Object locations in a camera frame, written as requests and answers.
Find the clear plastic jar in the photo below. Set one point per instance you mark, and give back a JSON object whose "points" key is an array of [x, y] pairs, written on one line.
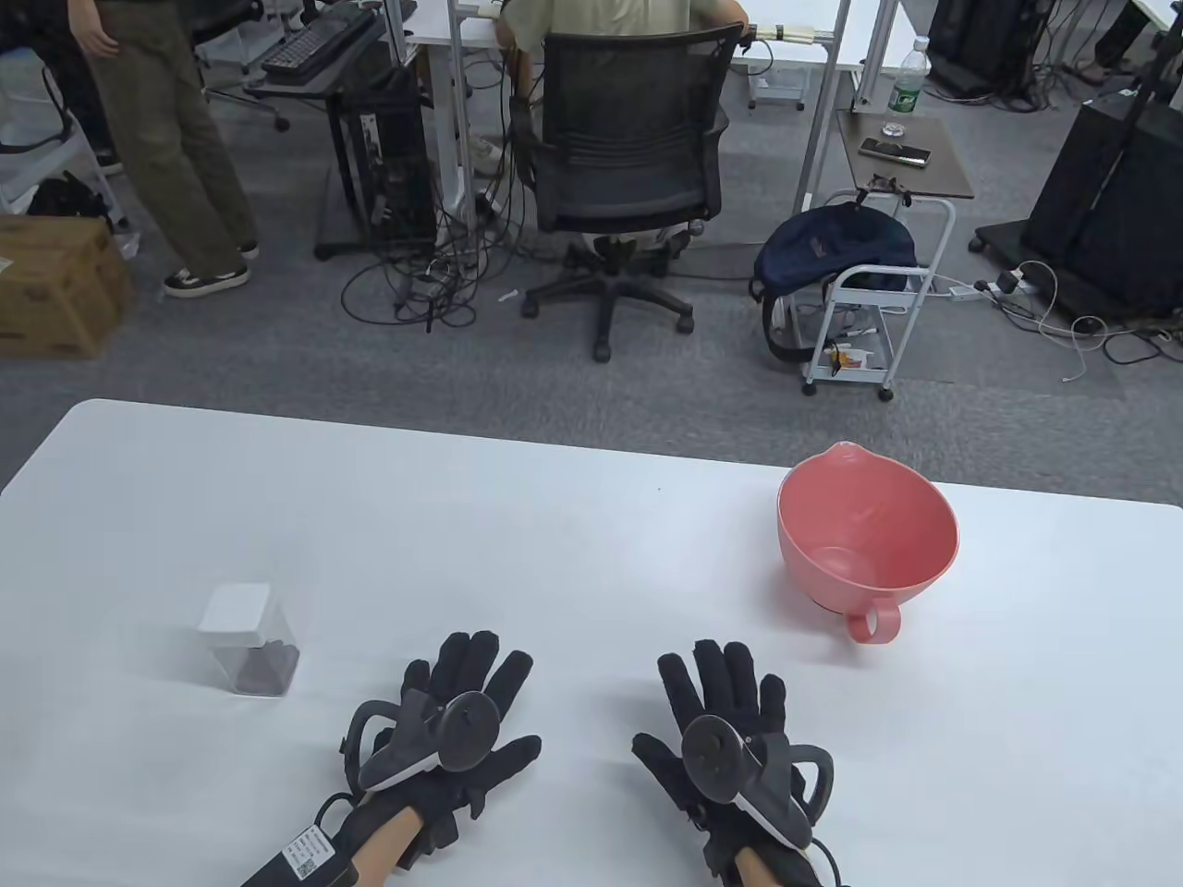
{"points": [[222, 665]]}

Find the black bag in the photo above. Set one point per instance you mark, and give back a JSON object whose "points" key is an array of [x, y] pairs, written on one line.
{"points": [[65, 199]]}

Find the black computer tower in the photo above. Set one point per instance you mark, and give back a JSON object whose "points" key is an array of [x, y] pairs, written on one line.
{"points": [[397, 157]]}

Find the white rolling cart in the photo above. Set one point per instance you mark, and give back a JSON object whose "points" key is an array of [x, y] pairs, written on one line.
{"points": [[878, 272]]}

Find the black smartphone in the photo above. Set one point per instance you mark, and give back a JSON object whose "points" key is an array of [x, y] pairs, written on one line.
{"points": [[892, 151]]}

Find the pink salad bowl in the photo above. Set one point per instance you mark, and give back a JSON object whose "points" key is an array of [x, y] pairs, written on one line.
{"points": [[878, 517]]}

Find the small glass dish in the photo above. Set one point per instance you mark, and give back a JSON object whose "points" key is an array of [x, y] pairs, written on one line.
{"points": [[893, 129]]}

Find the white power strip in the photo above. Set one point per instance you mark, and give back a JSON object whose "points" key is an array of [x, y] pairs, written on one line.
{"points": [[961, 293]]}

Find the black wheeled cabinet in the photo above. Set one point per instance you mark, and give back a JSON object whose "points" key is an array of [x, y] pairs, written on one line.
{"points": [[1109, 203]]}

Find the beige power strip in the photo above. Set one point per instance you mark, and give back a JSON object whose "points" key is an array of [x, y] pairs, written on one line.
{"points": [[795, 34]]}

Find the white jar lid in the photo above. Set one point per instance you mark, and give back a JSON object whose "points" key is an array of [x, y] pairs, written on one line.
{"points": [[233, 612]]}

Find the person's right hand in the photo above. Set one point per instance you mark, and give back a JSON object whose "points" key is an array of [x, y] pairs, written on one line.
{"points": [[730, 684]]}

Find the navy backpack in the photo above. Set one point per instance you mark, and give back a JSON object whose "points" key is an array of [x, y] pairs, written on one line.
{"points": [[832, 245]]}

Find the person's right forearm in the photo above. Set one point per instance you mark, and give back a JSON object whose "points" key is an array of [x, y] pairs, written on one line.
{"points": [[753, 873]]}

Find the person's left forearm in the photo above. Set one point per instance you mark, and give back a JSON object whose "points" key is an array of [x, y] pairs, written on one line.
{"points": [[384, 845]]}

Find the black swivel chair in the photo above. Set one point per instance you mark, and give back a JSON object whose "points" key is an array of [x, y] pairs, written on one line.
{"points": [[226, 17]]}

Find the cardboard box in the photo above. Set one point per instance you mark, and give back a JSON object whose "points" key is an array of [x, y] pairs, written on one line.
{"points": [[55, 286]]}

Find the black keyboard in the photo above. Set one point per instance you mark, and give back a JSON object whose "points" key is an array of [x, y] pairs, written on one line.
{"points": [[314, 44]]}

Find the white metal rack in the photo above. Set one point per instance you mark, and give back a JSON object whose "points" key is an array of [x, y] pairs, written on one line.
{"points": [[11, 194]]}

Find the black wrist sensor box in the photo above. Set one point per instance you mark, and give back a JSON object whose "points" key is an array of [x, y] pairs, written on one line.
{"points": [[305, 859]]}

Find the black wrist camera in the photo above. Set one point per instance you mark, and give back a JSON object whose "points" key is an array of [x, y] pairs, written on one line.
{"points": [[712, 836], [434, 836]]}

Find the black VR controller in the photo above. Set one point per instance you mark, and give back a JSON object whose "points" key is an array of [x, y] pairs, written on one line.
{"points": [[712, 748], [467, 730]]}

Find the white office desk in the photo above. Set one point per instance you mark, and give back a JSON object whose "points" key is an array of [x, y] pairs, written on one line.
{"points": [[804, 55]]}

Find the clear water bottle green label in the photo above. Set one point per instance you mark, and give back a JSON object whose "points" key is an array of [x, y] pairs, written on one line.
{"points": [[906, 88]]}

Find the black keyboard stand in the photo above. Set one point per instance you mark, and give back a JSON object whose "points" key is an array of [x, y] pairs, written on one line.
{"points": [[286, 90]]}

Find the person's left hand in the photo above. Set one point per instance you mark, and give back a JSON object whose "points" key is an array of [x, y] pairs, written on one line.
{"points": [[513, 767]]}

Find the brown side table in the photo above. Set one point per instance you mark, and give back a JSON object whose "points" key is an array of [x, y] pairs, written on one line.
{"points": [[933, 180]]}

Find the black equipment stack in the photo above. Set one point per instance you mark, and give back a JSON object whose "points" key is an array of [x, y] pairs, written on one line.
{"points": [[980, 37]]}

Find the black mesh office chair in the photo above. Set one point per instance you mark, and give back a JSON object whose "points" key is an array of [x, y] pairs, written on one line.
{"points": [[628, 120]]}

